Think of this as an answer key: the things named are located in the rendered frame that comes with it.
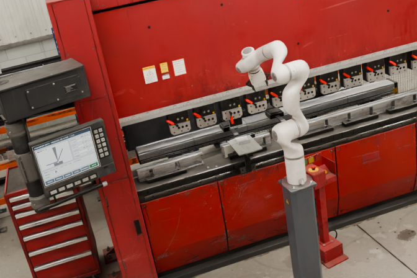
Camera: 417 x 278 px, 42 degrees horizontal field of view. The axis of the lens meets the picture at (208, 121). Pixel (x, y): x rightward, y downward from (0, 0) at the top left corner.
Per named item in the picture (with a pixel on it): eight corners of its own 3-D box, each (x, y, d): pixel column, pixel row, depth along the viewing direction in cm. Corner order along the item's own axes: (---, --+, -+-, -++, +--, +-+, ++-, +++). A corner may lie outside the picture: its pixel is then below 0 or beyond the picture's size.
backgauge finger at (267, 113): (277, 126, 427) (277, 120, 425) (265, 115, 450) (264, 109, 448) (291, 121, 429) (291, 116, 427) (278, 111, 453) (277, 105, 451)
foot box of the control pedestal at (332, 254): (328, 269, 413) (327, 256, 409) (308, 253, 434) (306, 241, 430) (349, 258, 421) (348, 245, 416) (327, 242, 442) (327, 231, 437)
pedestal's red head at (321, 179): (314, 190, 394) (313, 168, 387) (301, 182, 407) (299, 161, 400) (336, 180, 401) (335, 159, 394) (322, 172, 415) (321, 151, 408)
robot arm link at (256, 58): (260, 69, 319) (239, 76, 348) (279, 52, 324) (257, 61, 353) (251, 57, 318) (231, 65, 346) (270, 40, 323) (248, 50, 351)
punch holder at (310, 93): (298, 101, 415) (296, 81, 409) (293, 98, 423) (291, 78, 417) (316, 97, 419) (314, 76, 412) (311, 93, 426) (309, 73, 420)
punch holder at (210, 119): (198, 128, 399) (194, 108, 393) (195, 125, 407) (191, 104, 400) (217, 123, 402) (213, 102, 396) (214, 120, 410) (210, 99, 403)
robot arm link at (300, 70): (278, 136, 334) (300, 127, 340) (290, 144, 325) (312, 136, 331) (277, 61, 308) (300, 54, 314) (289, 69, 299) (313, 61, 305)
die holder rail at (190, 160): (139, 182, 402) (136, 171, 398) (138, 179, 407) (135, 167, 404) (204, 164, 412) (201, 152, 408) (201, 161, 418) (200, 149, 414)
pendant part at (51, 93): (40, 223, 328) (-5, 91, 295) (30, 206, 348) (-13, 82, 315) (117, 190, 349) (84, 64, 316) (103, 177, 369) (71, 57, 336)
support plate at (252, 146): (239, 156, 390) (239, 154, 389) (227, 142, 413) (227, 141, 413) (262, 149, 393) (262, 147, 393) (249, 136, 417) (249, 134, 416)
